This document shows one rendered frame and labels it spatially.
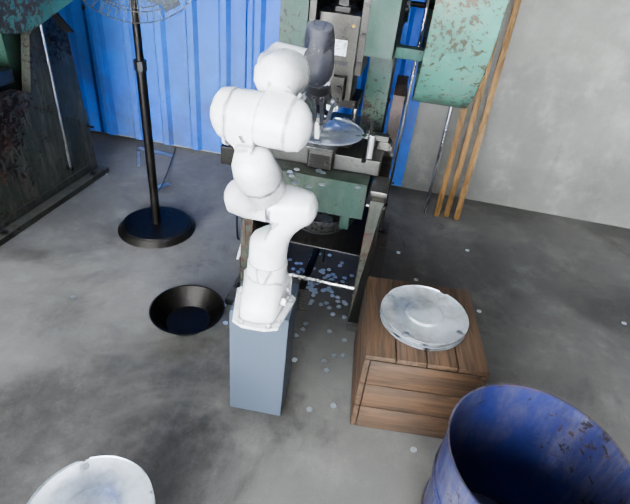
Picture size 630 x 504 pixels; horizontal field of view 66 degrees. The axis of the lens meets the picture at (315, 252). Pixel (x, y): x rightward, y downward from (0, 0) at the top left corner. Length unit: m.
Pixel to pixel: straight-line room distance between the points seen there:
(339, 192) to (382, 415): 0.80
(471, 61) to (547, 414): 0.98
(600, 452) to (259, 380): 0.97
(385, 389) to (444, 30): 1.07
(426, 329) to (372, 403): 0.31
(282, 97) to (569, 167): 2.55
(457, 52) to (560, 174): 1.98
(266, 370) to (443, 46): 1.10
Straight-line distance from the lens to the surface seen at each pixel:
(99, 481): 1.41
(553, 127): 3.24
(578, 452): 1.50
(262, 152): 1.05
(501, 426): 1.52
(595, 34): 3.15
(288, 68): 1.06
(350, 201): 1.82
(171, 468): 1.68
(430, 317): 1.65
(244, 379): 1.66
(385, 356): 1.52
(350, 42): 1.80
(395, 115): 2.18
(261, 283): 1.38
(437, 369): 1.57
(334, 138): 1.78
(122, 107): 3.69
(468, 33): 1.47
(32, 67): 2.83
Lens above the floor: 1.43
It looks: 35 degrees down
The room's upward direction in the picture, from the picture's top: 7 degrees clockwise
